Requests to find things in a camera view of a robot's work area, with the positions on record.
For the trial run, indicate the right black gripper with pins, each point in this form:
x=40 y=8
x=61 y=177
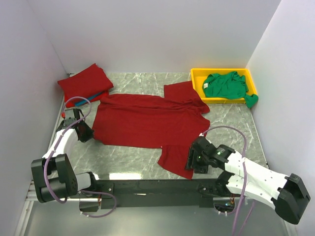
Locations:
x=191 y=158

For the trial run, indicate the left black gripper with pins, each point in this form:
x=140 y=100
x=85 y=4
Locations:
x=83 y=131

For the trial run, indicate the dark red t-shirt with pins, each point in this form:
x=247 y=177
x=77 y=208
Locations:
x=171 y=123

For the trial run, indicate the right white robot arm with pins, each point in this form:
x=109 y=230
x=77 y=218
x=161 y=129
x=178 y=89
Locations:
x=287 y=195

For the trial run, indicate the folded blue t-shirt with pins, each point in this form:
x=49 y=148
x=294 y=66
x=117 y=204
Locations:
x=91 y=99

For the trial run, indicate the folded red t-shirt bottom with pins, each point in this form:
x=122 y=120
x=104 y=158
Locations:
x=71 y=103

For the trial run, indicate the folded red t-shirt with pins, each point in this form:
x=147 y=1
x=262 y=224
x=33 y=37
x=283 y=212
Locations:
x=86 y=83
x=71 y=103

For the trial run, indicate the folded red t-shirt top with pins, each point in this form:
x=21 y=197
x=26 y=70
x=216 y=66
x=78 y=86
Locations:
x=86 y=83

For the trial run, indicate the black base beam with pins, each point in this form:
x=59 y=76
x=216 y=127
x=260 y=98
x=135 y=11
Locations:
x=157 y=193

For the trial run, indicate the green t-shirt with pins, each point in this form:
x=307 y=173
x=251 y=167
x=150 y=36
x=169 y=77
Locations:
x=229 y=86

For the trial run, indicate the yellow plastic bin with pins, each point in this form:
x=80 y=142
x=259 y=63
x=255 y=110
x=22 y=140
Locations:
x=199 y=75

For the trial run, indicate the aluminium rail frame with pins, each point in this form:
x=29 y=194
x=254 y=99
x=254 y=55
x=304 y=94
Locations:
x=29 y=196

